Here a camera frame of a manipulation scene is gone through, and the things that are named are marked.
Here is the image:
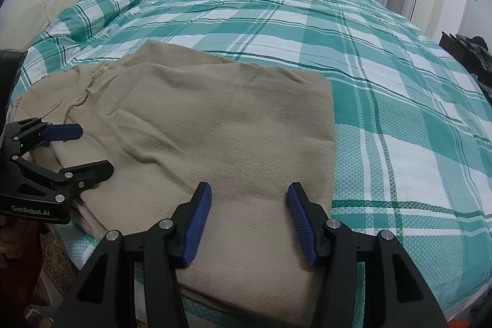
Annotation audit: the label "beige khaki pants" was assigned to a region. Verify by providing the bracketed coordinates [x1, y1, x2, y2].
[13, 41, 335, 327]

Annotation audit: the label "person's hand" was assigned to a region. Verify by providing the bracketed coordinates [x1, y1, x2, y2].
[1, 215, 42, 266]

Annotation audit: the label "teal white plaid bedspread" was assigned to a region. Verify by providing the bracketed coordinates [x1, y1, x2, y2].
[15, 0, 491, 319]

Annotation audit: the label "dark wooden side table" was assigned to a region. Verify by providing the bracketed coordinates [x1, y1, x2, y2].
[438, 32, 466, 62]

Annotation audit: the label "pile of dark clothes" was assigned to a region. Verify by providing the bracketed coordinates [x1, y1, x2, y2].
[455, 34, 491, 86]

